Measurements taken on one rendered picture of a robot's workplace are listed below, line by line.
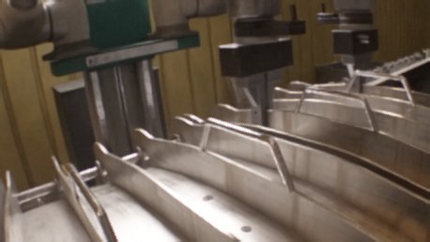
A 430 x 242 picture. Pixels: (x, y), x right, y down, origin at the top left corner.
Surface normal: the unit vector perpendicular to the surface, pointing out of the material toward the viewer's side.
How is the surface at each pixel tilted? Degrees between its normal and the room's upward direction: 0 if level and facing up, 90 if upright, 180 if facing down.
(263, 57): 90
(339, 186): 90
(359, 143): 90
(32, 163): 90
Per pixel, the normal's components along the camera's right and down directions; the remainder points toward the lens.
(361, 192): -0.80, 0.26
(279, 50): 0.60, 0.19
